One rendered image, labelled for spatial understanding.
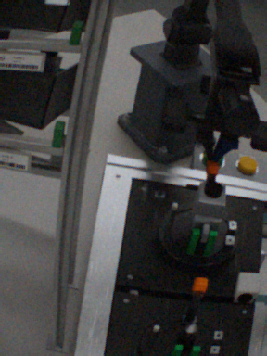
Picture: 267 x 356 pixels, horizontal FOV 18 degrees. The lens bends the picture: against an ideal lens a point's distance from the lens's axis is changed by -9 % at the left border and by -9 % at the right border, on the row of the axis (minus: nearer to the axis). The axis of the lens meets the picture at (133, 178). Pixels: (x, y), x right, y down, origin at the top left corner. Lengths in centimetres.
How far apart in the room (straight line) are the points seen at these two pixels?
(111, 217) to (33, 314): 24
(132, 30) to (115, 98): 31
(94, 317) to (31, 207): 35
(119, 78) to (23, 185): 40
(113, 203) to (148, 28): 73
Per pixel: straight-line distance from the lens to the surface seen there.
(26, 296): 148
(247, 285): 140
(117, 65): 199
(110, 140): 178
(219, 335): 129
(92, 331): 133
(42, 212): 162
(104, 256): 144
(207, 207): 138
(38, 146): 108
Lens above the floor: 202
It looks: 43 degrees down
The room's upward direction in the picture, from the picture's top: 11 degrees clockwise
